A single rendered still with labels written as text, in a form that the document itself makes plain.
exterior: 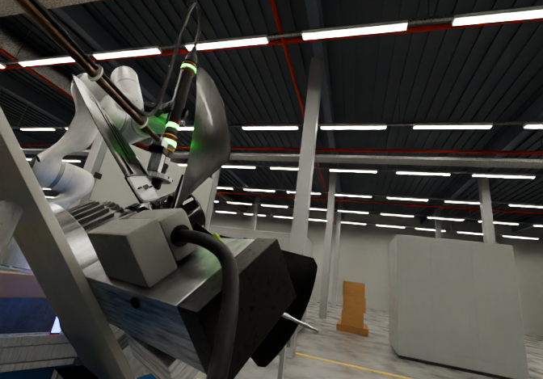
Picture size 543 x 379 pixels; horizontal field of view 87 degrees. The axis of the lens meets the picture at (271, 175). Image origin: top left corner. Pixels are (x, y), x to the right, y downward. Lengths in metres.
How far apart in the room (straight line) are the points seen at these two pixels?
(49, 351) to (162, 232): 0.84
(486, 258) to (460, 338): 1.54
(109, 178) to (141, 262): 2.38
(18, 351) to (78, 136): 0.74
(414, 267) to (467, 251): 1.02
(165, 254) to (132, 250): 0.03
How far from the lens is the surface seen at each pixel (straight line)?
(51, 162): 1.36
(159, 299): 0.30
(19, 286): 1.26
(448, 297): 6.70
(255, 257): 0.30
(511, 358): 7.02
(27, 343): 1.12
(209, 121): 0.49
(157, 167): 0.78
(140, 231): 0.32
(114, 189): 2.69
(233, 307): 0.25
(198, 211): 0.68
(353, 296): 8.59
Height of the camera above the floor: 1.11
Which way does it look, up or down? 19 degrees up
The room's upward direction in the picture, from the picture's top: 8 degrees clockwise
